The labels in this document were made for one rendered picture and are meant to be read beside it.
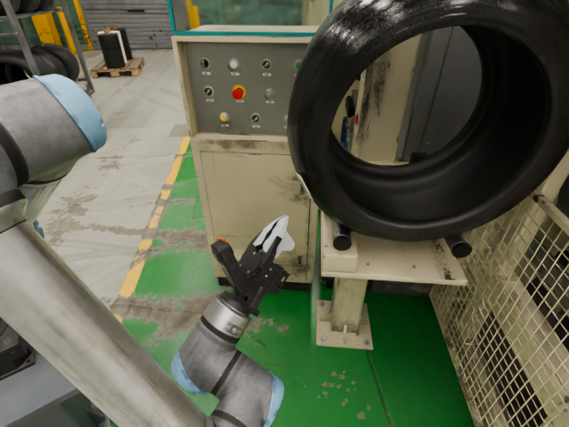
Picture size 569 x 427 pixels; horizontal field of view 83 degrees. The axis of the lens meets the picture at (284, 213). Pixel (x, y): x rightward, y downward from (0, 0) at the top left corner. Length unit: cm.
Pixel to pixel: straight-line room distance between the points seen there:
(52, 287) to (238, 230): 120
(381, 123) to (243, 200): 73
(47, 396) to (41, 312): 60
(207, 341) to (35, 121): 44
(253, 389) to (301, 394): 90
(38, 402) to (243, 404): 56
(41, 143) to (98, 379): 30
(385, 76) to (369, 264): 52
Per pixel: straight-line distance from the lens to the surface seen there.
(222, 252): 61
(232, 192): 147
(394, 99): 103
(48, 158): 51
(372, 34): 60
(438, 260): 97
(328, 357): 165
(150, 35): 1030
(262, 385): 68
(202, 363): 67
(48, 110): 51
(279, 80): 130
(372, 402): 159
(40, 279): 47
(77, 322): 48
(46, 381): 109
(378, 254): 93
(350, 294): 149
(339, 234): 79
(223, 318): 65
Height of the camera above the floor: 141
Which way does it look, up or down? 35 degrees down
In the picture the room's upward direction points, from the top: straight up
